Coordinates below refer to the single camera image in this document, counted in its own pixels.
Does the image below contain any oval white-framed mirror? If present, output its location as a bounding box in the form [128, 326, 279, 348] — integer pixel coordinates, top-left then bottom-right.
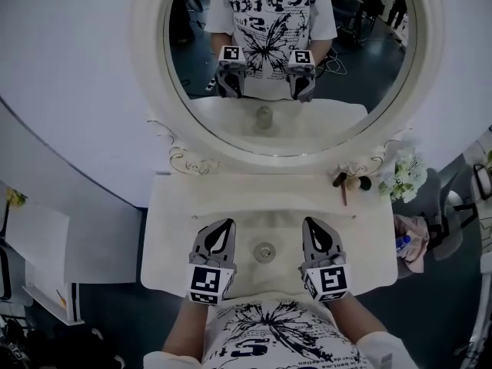
[129, 0, 431, 169]

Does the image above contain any grey chair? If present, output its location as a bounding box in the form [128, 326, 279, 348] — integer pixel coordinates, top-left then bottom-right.
[392, 166, 476, 281]

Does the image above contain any person's left forearm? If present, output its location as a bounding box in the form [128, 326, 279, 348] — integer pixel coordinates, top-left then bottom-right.
[161, 293, 211, 362]

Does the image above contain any pink cloth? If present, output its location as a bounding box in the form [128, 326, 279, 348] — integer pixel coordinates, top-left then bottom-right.
[393, 214, 431, 274]

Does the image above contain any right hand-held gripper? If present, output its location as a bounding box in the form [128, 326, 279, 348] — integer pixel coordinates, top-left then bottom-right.
[298, 216, 352, 304]

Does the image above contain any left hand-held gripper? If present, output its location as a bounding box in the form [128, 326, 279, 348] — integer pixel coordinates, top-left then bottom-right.
[185, 217, 238, 306]

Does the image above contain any white table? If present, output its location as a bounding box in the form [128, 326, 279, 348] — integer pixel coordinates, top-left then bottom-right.
[139, 172, 399, 298]

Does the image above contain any white flower bouquet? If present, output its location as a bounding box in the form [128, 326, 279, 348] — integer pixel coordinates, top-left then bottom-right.
[377, 145, 429, 204]

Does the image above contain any small clear glass bottle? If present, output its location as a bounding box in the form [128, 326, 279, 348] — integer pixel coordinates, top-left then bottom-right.
[253, 241, 278, 263]

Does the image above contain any white side desk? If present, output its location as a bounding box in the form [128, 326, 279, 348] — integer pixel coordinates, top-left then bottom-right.
[0, 193, 86, 327]

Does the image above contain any white printed t-shirt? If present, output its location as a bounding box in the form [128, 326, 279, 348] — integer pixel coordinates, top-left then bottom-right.
[142, 294, 421, 369]

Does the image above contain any yellow flower bunch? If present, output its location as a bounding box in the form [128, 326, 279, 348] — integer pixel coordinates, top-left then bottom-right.
[5, 187, 28, 208]

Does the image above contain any person's right forearm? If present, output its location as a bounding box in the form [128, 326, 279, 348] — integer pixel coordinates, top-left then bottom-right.
[329, 293, 387, 346]

